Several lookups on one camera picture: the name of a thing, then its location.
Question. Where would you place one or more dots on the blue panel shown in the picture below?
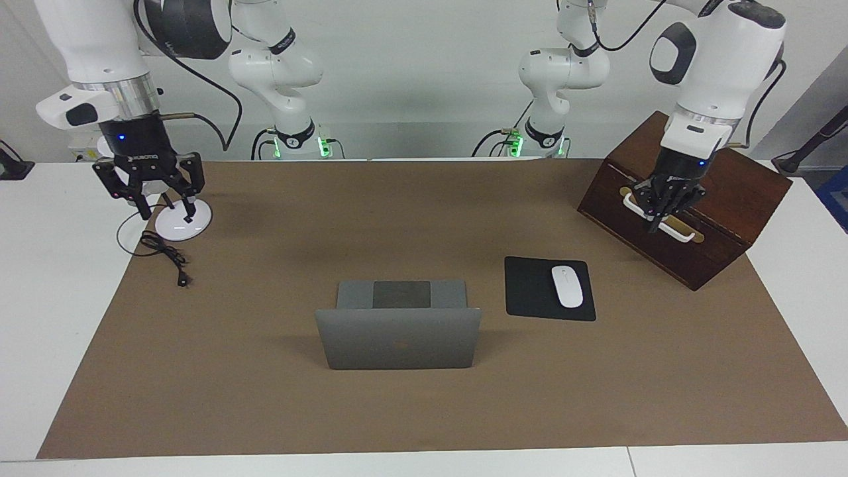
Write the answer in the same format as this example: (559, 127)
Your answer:
(836, 199)

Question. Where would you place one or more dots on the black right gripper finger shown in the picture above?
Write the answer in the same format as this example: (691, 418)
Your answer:
(189, 175)
(119, 182)

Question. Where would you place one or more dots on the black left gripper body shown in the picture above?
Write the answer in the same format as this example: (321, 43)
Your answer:
(682, 169)

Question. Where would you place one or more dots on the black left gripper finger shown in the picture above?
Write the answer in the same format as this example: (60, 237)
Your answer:
(648, 195)
(679, 197)

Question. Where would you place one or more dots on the black stand leg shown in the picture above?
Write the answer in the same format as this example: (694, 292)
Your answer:
(811, 142)

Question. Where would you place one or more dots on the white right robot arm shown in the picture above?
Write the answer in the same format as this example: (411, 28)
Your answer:
(278, 66)

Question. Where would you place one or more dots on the dark wooden box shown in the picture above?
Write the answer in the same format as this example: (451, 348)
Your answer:
(742, 199)

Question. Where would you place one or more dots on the white power strip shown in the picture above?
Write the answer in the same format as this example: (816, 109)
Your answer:
(83, 149)

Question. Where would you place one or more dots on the white computer mouse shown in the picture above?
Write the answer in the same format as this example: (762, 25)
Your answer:
(567, 288)

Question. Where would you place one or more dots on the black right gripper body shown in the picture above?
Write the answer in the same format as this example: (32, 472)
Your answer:
(139, 142)

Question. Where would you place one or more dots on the grey laptop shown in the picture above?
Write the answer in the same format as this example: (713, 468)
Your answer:
(397, 338)

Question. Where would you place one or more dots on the black clamp bracket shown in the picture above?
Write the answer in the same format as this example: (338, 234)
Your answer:
(13, 169)

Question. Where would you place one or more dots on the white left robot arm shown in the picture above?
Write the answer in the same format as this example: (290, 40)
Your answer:
(563, 69)

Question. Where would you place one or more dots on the brown table mat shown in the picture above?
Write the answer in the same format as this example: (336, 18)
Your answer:
(265, 397)

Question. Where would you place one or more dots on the black mouse pad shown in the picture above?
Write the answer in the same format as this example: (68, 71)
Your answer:
(530, 291)

